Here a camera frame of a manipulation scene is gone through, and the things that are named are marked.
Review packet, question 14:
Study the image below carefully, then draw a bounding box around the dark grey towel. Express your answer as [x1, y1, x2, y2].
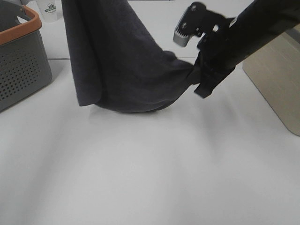
[62, 0, 200, 113]

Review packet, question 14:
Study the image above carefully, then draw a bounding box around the white paper cup green logo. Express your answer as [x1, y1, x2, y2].
[36, 0, 62, 23]

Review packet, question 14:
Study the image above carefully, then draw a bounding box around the grey basket orange rim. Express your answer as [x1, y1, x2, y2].
[0, 0, 52, 111]

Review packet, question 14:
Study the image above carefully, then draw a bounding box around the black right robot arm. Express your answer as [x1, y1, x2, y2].
[195, 0, 300, 98]

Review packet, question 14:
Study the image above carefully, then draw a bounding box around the beige storage bin grey rim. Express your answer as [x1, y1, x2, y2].
[243, 25, 300, 135]

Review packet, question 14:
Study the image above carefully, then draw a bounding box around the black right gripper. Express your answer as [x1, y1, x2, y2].
[173, 2, 246, 98]

